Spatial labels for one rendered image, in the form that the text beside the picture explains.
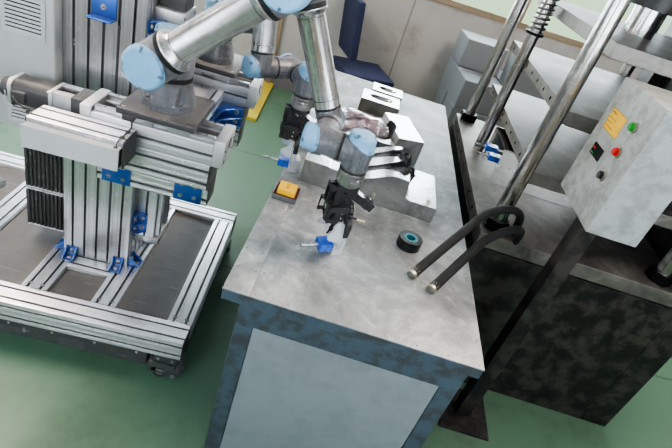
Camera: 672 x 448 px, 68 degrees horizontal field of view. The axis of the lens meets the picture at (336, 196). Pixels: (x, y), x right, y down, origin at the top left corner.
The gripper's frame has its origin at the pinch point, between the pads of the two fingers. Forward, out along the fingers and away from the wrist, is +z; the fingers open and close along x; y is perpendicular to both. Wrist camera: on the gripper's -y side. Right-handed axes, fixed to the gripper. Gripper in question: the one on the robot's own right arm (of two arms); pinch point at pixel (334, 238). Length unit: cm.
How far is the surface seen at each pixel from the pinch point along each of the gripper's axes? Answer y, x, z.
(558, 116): -74, -8, -43
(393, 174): -30.3, -23.1, -8.6
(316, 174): -7.6, -35.1, 0.0
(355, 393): -2.4, 32.3, 30.3
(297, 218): 5.4, -15.8, 4.6
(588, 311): -114, 21, 25
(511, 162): -104, -40, -7
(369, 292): -4.6, 18.3, 4.6
